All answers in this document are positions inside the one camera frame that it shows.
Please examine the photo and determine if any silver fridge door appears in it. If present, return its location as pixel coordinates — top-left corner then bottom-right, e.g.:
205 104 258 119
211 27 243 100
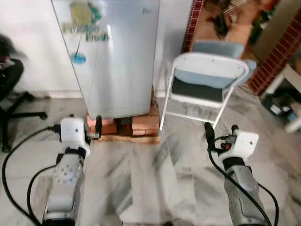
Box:
50 0 161 119

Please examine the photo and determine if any red brick fridge base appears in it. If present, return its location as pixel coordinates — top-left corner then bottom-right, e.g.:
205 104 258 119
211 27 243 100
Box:
86 86 161 138

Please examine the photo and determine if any silver fridge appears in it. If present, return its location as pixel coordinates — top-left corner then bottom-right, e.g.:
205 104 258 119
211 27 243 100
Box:
50 0 161 119

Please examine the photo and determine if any wooden board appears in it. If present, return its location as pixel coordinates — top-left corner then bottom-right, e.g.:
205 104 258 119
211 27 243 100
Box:
96 133 161 144

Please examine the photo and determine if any black floor device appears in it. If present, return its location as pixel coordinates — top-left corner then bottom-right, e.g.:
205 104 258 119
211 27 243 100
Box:
260 90 298 124

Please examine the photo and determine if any blue round sticker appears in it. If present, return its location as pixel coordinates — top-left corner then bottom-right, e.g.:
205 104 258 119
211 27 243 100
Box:
71 53 87 65

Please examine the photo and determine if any white grey folding chair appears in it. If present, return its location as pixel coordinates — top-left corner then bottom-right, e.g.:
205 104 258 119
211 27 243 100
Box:
159 40 258 132

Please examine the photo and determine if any green logo sticker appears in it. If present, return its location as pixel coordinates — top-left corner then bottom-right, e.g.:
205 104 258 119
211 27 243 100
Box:
62 1 111 44

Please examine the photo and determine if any black office chair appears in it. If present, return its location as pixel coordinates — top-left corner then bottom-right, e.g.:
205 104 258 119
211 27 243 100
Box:
0 33 48 153

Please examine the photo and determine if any red brick column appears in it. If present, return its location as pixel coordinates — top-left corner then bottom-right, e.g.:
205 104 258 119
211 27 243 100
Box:
181 0 206 53

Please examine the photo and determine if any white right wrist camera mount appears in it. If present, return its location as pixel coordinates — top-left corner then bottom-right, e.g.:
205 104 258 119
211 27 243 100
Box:
227 131 260 163

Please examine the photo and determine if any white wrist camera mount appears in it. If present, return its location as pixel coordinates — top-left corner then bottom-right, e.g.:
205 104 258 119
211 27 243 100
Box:
227 131 260 163
60 117 91 150

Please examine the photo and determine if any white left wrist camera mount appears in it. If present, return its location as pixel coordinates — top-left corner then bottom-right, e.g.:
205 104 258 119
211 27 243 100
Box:
60 117 91 150

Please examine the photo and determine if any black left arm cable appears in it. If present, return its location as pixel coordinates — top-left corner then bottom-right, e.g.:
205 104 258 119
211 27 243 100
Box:
1 124 62 226

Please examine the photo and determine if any white furniture frame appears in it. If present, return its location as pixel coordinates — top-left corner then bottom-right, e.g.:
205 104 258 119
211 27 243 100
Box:
268 64 301 134

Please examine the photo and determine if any low red brick wall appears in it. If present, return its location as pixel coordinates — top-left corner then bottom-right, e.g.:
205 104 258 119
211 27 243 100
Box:
245 0 301 97

